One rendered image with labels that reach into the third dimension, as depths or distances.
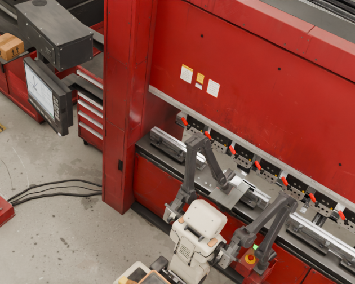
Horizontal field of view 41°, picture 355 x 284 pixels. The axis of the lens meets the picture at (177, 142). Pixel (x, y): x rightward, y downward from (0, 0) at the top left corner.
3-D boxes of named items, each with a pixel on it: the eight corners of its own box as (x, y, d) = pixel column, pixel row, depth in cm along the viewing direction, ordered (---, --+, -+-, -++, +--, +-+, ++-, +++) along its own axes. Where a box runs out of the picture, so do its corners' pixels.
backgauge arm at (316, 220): (301, 236, 340) (307, 226, 330) (335, 185, 379) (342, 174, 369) (311, 243, 337) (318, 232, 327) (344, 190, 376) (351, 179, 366)
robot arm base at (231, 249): (218, 248, 270) (235, 261, 266) (226, 236, 271) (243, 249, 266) (221, 249, 278) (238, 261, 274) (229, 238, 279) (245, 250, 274)
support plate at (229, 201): (208, 196, 324) (208, 195, 323) (228, 174, 340) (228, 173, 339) (230, 210, 317) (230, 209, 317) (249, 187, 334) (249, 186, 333)
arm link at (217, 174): (191, 136, 278) (203, 143, 271) (198, 129, 280) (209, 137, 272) (212, 179, 308) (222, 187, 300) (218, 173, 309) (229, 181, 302)
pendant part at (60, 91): (27, 100, 332) (22, 58, 306) (43, 93, 338) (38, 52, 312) (62, 137, 311) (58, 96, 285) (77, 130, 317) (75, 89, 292)
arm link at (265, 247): (282, 194, 289) (294, 202, 281) (287, 195, 293) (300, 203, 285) (250, 253, 295) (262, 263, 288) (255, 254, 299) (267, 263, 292)
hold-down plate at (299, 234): (285, 231, 325) (286, 229, 323) (288, 226, 328) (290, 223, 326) (324, 256, 315) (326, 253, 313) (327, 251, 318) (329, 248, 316)
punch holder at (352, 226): (335, 222, 298) (345, 207, 286) (340, 214, 303) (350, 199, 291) (357, 236, 293) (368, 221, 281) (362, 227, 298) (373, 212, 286)
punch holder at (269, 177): (254, 173, 318) (261, 158, 307) (260, 167, 324) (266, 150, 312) (274, 185, 313) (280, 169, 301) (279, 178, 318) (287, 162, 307)
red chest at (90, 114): (77, 145, 474) (73, 66, 403) (111, 120, 505) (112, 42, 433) (114, 171, 457) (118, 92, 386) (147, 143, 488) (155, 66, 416)
